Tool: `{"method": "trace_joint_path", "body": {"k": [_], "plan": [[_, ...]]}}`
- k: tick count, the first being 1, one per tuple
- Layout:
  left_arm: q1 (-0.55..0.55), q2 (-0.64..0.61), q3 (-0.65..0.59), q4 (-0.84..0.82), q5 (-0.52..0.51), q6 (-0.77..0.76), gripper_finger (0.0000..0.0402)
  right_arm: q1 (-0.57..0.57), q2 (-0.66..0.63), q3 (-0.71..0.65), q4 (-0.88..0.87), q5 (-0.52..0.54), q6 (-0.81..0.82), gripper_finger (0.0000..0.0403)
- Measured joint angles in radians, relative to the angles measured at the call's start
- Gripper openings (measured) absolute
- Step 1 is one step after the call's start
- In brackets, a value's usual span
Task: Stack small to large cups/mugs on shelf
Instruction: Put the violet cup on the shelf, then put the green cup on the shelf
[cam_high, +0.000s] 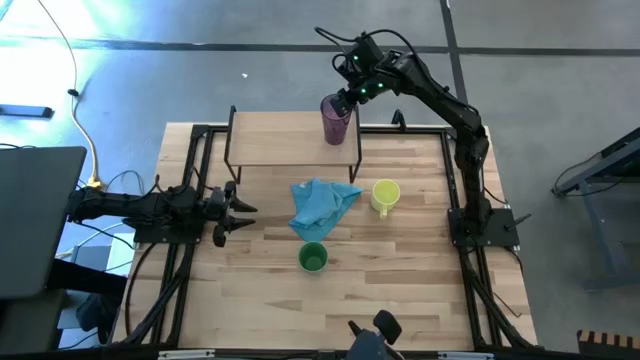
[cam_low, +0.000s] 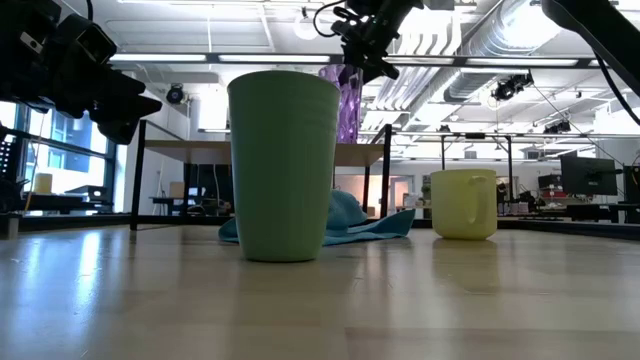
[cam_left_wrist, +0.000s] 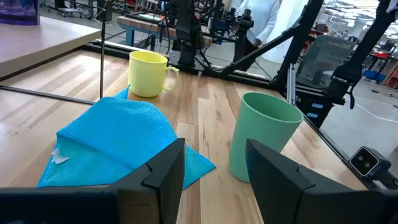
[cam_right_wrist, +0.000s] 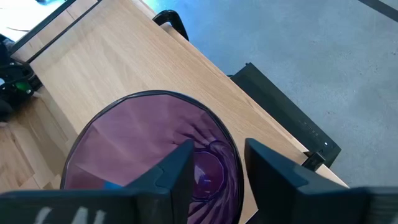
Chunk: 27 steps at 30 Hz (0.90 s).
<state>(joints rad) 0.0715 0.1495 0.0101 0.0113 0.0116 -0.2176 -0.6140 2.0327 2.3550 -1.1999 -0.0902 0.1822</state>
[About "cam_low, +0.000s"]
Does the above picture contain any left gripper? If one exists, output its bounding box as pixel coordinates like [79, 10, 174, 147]
[0, 0, 164, 146]

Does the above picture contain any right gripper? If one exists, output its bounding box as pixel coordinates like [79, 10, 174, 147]
[332, 0, 425, 84]

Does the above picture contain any purple faceted plastic tumbler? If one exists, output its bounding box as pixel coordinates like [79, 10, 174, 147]
[318, 63, 364, 145]

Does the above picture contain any green plastic cup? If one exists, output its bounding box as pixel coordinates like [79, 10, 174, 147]
[227, 70, 342, 264]

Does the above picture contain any yellow mug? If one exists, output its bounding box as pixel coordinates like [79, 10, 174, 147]
[430, 168, 499, 242]

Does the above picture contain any overhead light bar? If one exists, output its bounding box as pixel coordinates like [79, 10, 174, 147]
[108, 52, 609, 69]

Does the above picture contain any yellow cup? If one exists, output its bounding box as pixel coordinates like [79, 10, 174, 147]
[33, 172, 54, 195]

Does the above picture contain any black office desk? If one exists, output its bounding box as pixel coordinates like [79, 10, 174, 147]
[0, 192, 115, 217]
[499, 199, 640, 224]

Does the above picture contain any black perforated crate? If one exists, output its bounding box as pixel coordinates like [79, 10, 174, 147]
[0, 139, 13, 176]

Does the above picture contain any teal cloth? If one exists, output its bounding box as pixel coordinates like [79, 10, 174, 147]
[218, 189, 417, 247]

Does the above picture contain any black computer monitor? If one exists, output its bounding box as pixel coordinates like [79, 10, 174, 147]
[559, 155, 619, 197]
[622, 164, 640, 204]

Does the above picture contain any white ceiling ring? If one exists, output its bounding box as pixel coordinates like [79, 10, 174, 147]
[293, 12, 321, 41]

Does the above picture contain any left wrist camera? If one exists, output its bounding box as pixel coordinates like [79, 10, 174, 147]
[52, 13, 119, 76]

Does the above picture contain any wooden shelf with black frame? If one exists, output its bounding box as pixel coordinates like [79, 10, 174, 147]
[129, 118, 394, 232]

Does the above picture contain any silver ventilation duct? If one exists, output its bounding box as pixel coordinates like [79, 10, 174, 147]
[372, 0, 561, 126]

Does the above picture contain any black ceiling-mounted camera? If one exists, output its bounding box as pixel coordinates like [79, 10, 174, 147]
[492, 73, 534, 102]

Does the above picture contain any black aluminium rig frame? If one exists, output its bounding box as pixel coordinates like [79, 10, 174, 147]
[0, 212, 640, 241]

